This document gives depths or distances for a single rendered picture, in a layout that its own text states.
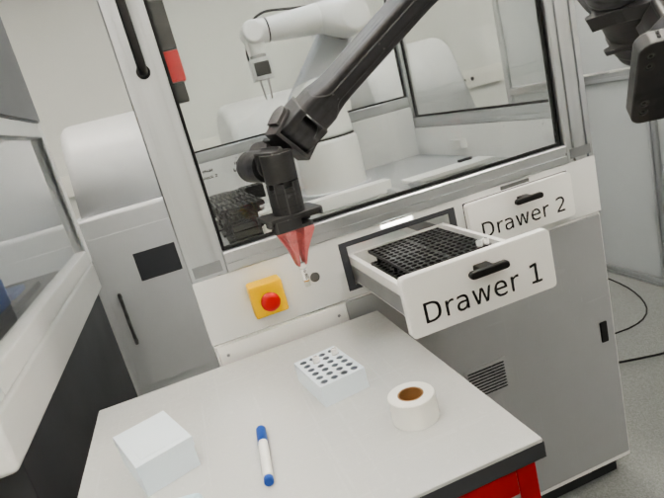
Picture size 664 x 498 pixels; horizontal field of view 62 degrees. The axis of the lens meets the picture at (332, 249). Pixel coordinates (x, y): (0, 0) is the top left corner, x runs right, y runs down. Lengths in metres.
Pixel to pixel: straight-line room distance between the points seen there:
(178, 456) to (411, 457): 0.34
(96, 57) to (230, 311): 3.37
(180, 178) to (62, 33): 3.35
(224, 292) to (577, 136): 0.92
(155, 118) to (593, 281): 1.14
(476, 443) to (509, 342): 0.72
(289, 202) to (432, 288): 0.28
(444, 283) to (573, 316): 0.69
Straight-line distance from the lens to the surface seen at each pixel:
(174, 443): 0.89
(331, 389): 0.93
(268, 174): 0.92
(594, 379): 1.70
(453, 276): 0.94
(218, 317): 1.20
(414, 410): 0.81
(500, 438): 0.79
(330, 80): 0.93
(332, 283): 1.23
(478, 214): 1.33
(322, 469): 0.81
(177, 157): 1.14
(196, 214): 1.15
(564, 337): 1.58
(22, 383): 1.15
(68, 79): 4.39
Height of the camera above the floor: 1.23
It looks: 15 degrees down
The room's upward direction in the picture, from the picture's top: 15 degrees counter-clockwise
